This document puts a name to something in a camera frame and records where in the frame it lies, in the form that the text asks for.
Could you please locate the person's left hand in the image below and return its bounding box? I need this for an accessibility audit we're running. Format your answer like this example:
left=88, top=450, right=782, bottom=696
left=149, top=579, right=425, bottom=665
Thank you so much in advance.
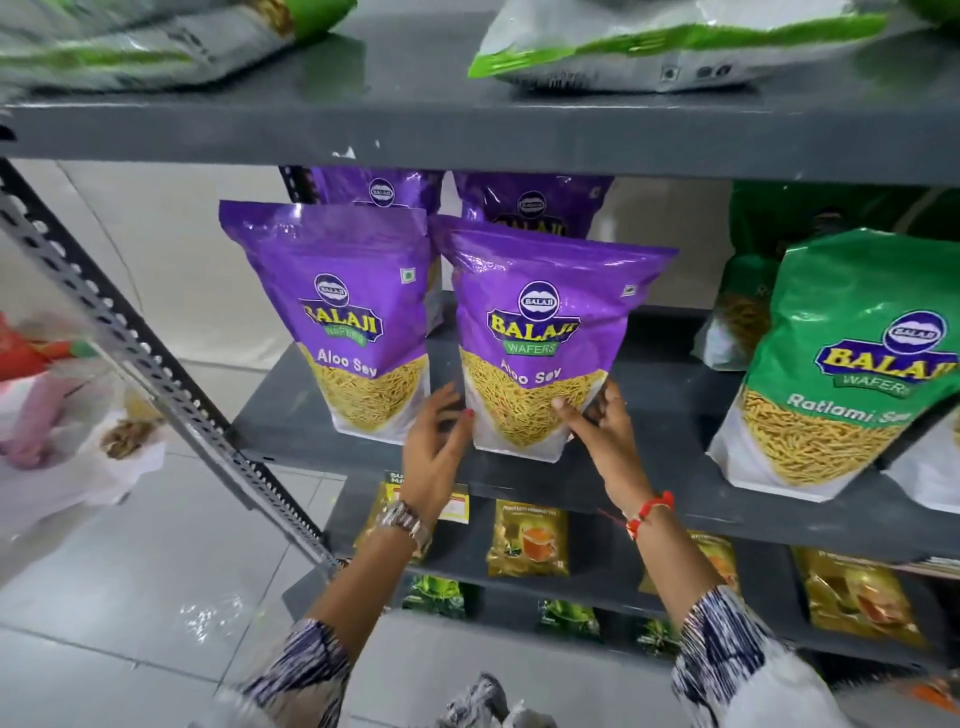
left=400, top=381, right=476, bottom=524

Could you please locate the person's right hand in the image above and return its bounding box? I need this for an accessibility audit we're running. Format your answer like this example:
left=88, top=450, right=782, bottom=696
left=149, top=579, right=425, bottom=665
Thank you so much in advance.
left=551, top=378, right=655, bottom=517

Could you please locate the clear plastic bag of goods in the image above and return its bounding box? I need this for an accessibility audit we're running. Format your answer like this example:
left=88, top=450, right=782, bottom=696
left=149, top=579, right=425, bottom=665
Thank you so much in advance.
left=0, top=309, right=169, bottom=541

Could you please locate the red thread bracelet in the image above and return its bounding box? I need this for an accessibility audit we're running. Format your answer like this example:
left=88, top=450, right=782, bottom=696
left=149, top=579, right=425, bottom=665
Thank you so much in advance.
left=598, top=490, right=676, bottom=543

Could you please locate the person's left forearm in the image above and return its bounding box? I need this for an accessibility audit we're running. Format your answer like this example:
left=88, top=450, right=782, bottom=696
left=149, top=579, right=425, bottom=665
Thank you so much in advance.
left=222, top=519, right=435, bottom=728

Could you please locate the white and green snack bag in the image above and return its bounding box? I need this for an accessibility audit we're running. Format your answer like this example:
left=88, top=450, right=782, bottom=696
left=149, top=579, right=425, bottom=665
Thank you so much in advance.
left=468, top=0, right=891, bottom=96
left=0, top=0, right=359, bottom=97

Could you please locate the grey metal shelf rack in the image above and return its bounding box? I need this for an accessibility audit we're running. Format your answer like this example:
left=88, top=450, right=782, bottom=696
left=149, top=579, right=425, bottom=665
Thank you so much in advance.
left=0, top=0, right=960, bottom=676

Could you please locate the orange packet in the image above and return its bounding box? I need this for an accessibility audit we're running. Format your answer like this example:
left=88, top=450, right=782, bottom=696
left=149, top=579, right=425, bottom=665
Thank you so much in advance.
left=909, top=673, right=960, bottom=715

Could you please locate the person's right forearm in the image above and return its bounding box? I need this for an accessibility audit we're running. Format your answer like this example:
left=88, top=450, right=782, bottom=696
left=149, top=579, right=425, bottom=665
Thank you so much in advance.
left=628, top=504, right=852, bottom=728

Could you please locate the silver wristwatch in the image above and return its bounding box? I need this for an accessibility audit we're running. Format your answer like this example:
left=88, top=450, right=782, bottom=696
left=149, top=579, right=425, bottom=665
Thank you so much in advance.
left=374, top=500, right=435, bottom=557

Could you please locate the purple snack bag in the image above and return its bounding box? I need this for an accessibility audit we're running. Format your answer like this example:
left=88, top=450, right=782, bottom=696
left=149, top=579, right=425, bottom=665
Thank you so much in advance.
left=453, top=171, right=615, bottom=240
left=279, top=165, right=445, bottom=336
left=219, top=199, right=434, bottom=446
left=429, top=214, right=680, bottom=465

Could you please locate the yellow tea packet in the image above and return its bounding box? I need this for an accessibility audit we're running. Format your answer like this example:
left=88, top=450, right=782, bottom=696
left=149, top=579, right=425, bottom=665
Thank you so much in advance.
left=792, top=546, right=929, bottom=651
left=354, top=470, right=471, bottom=565
left=637, top=530, right=743, bottom=598
left=485, top=499, right=570, bottom=579

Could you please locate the dark green packet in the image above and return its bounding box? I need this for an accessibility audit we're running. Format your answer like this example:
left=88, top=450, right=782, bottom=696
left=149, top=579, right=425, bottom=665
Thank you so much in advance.
left=636, top=618, right=681, bottom=659
left=537, top=599, right=602, bottom=640
left=400, top=574, right=468, bottom=621

